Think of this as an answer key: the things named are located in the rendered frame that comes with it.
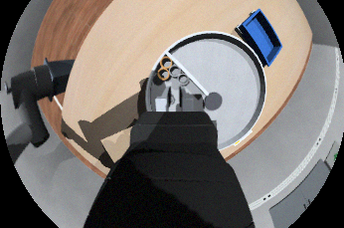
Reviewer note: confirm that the blue open-top crate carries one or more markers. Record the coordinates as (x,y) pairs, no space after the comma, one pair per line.
(261,37)

